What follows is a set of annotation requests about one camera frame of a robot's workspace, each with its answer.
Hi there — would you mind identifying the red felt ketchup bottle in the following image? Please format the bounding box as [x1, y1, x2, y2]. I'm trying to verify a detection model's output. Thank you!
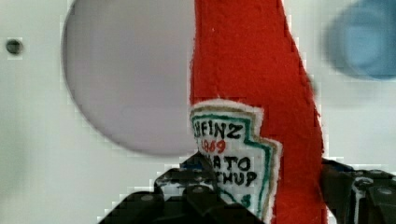
[190, 0, 327, 224]

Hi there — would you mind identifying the blue bowl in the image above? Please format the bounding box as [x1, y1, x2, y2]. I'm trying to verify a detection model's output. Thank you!
[325, 0, 396, 81]

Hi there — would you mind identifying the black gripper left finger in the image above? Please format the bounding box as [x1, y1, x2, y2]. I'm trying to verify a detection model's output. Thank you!
[99, 152, 264, 224]

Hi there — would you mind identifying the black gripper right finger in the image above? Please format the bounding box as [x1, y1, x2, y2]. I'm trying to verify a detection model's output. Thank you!
[320, 159, 396, 224]

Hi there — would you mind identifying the grey oval plate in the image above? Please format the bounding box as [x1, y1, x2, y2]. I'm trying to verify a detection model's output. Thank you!
[63, 0, 196, 156]

